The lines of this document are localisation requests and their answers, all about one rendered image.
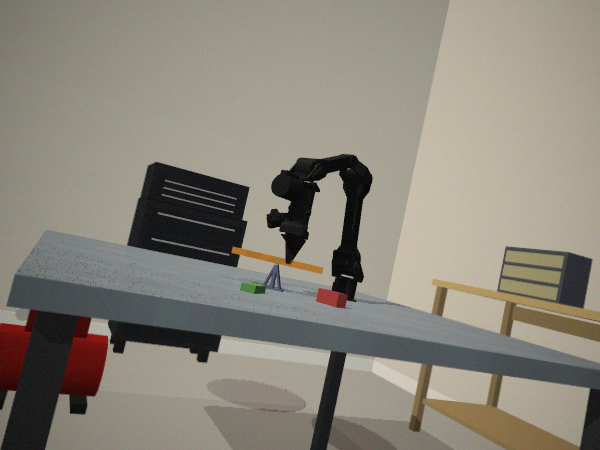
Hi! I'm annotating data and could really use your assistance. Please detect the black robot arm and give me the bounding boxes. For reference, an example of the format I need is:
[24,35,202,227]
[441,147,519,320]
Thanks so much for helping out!
[266,154,373,302]

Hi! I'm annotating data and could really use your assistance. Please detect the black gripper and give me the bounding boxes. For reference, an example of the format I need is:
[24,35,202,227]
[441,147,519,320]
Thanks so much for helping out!
[279,202,312,264]

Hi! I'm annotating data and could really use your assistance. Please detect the orange bar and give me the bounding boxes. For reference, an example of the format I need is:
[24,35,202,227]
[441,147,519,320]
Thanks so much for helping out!
[231,247,323,274]

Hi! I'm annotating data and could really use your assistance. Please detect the green rectangular block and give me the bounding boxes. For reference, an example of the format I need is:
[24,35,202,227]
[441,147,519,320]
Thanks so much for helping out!
[240,283,266,294]

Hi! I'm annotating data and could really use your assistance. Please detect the red rectangular block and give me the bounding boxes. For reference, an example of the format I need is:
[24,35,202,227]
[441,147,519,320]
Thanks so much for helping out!
[316,288,348,308]

